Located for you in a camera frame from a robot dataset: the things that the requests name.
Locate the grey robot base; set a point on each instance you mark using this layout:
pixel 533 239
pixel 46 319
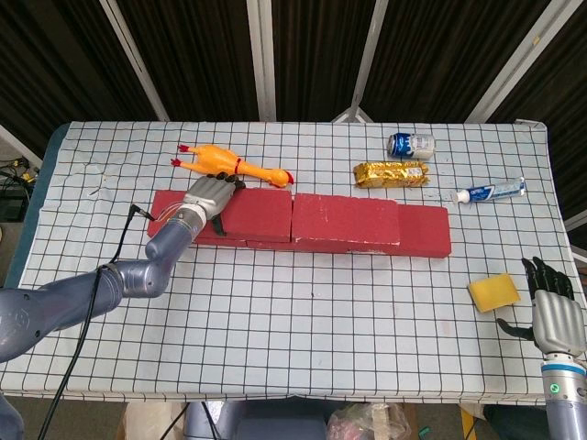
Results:
pixel 266 424

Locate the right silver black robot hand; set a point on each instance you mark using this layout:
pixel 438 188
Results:
pixel 559 321

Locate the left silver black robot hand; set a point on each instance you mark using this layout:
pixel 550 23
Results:
pixel 211 194

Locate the black electronics box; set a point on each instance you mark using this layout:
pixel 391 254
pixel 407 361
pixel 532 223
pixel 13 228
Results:
pixel 11 201

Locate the white partition frame post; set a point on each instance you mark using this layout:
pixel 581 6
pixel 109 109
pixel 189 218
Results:
pixel 262 59
pixel 367 64
pixel 137 64
pixel 513 64

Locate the blue white drink can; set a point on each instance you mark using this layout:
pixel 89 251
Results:
pixel 413 146

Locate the red foam brick white scuffs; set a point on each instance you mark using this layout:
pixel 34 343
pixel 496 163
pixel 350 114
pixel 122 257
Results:
pixel 348 217

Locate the yellow rubber chicken toy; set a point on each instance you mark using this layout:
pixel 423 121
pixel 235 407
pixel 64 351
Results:
pixel 215 160

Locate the clear plastic bag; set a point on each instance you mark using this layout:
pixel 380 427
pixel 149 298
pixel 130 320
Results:
pixel 367 424

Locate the blue white toothpaste tube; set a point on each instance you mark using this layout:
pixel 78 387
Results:
pixel 490 191

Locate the yellow sponge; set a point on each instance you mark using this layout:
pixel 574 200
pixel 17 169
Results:
pixel 493 293

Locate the beige paper bag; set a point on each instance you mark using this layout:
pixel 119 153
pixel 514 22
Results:
pixel 147 424

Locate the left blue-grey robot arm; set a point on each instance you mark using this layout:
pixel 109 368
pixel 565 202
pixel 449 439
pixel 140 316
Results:
pixel 137 275

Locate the gold biscuit packet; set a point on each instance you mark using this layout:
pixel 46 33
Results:
pixel 390 175

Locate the white black checked tablecloth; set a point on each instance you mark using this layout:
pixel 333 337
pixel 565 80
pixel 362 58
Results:
pixel 275 330

